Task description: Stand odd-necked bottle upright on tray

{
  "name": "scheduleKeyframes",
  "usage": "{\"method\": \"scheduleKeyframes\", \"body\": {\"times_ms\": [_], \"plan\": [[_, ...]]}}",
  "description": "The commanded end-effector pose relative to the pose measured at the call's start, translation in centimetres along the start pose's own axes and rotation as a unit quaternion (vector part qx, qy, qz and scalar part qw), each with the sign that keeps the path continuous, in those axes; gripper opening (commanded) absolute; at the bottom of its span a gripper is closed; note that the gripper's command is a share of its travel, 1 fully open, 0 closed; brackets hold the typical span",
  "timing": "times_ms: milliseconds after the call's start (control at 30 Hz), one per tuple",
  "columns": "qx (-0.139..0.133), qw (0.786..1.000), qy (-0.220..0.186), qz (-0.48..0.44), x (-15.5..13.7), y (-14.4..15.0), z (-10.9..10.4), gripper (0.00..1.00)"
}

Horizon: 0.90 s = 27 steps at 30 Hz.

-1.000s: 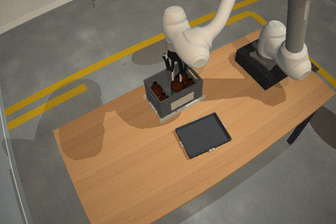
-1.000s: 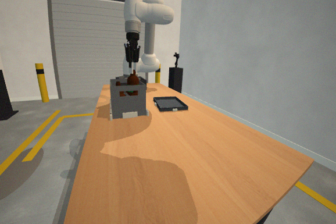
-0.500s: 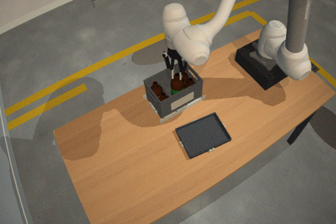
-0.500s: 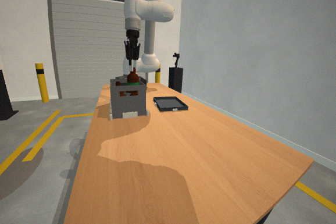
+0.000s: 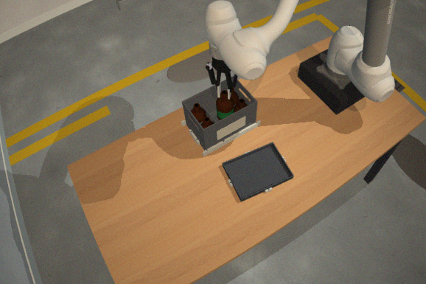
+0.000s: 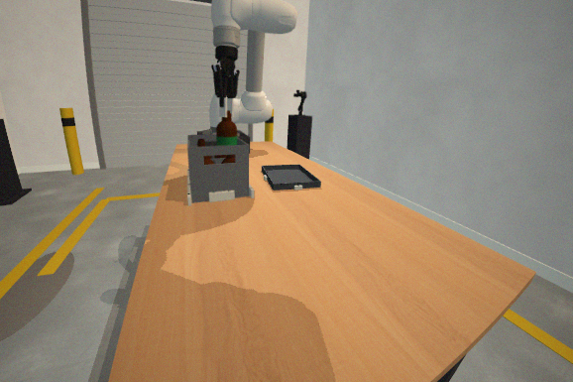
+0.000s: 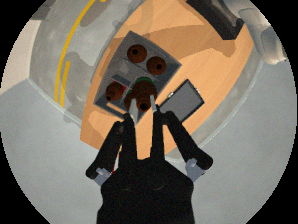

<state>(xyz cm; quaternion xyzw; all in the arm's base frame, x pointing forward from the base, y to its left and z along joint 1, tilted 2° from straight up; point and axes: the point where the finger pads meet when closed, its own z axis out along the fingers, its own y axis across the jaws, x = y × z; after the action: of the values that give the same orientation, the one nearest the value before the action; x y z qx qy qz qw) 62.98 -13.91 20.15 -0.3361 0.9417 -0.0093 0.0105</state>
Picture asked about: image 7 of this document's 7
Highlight brown glass bottle with green label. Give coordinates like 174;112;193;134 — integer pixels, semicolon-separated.
131;77;157;112

